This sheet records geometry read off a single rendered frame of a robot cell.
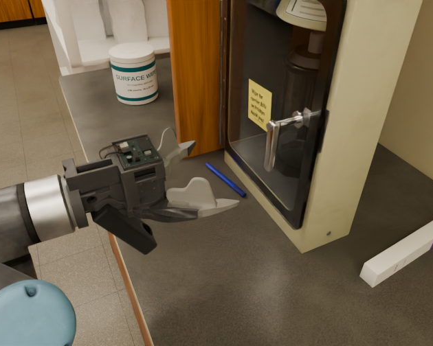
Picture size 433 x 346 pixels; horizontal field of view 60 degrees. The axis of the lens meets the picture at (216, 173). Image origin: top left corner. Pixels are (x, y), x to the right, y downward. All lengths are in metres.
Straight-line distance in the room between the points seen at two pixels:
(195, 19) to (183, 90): 0.15
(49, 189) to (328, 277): 0.47
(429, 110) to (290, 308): 0.57
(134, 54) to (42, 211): 0.75
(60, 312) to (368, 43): 0.45
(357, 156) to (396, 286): 0.24
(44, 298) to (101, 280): 1.58
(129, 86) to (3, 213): 0.75
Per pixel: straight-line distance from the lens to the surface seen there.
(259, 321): 0.64
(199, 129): 0.91
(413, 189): 0.95
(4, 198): 0.48
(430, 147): 1.02
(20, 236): 0.48
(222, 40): 0.77
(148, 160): 0.47
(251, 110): 0.71
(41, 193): 0.47
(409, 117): 1.04
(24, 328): 0.34
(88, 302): 1.86
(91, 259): 2.01
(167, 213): 0.48
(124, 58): 1.13
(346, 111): 0.56
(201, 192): 0.47
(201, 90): 0.86
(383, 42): 0.55
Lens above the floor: 1.49
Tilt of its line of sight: 38 degrees down
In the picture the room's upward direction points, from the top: straight up
